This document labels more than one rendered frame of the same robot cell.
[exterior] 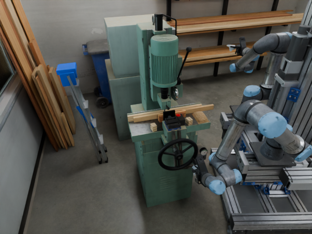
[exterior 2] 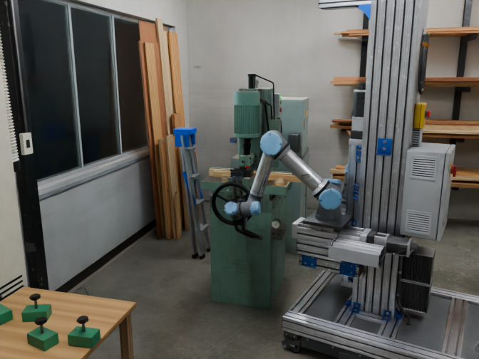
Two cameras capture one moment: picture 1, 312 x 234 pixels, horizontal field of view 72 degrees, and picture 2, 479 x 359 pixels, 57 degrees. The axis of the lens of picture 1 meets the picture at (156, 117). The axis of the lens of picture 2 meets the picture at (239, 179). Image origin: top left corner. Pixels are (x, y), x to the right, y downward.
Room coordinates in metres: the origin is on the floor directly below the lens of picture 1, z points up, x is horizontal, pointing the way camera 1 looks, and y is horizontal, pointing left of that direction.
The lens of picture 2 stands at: (-1.29, -1.49, 1.61)
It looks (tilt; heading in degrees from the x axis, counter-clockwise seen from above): 13 degrees down; 29
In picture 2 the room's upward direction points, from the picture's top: straight up
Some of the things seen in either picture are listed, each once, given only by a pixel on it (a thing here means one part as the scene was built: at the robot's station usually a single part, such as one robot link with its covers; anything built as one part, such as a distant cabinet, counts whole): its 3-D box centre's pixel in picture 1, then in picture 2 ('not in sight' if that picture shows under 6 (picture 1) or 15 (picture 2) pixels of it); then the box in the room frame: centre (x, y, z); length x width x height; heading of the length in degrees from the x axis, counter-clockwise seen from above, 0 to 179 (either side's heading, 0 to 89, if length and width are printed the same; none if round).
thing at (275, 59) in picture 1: (272, 68); not in sight; (1.57, -0.91, 1.19); 0.15 x 0.12 x 0.55; 104
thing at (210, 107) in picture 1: (174, 113); (258, 176); (1.40, -0.15, 0.92); 0.65 x 0.02 x 0.04; 103
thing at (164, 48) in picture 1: (164, 61); (246, 114); (1.38, -0.07, 1.35); 0.18 x 0.18 x 0.31
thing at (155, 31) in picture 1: (158, 27); (251, 86); (1.52, -0.04, 1.54); 0.08 x 0.08 x 0.17; 13
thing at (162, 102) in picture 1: (164, 101); (247, 160); (1.40, -0.06, 1.03); 0.14 x 0.07 x 0.09; 13
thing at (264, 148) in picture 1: (273, 146); (328, 209); (1.04, -0.78, 0.87); 0.15 x 0.15 x 0.10
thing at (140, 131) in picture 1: (170, 127); (244, 186); (1.28, -0.11, 0.87); 0.61 x 0.30 x 0.06; 103
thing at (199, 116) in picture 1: (200, 115); (281, 181); (1.36, -0.34, 0.92); 0.14 x 0.09 x 0.04; 13
